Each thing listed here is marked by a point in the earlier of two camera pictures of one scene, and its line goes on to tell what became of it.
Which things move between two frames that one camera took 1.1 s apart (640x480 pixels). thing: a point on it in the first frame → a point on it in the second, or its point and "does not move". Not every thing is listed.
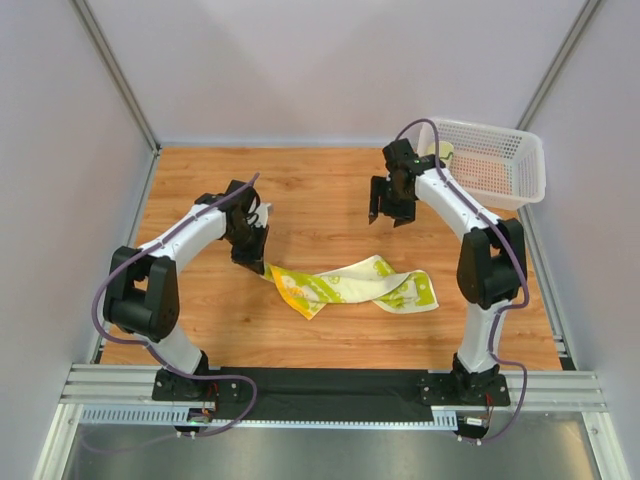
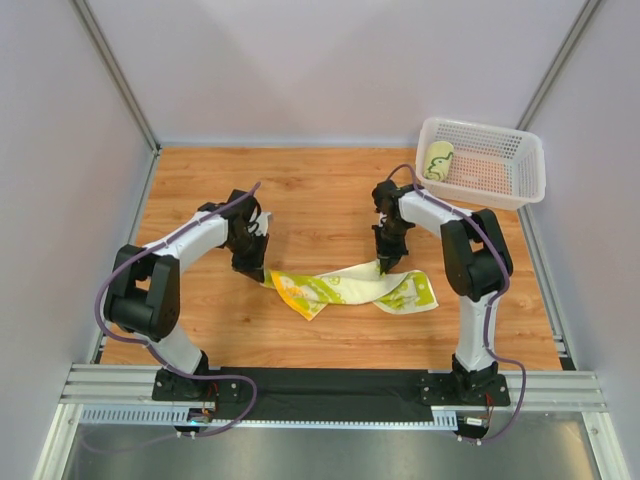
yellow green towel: (368, 280) does not move
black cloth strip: (333, 394) does not move
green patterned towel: (445, 148) does not move
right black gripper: (391, 201) → (391, 243)
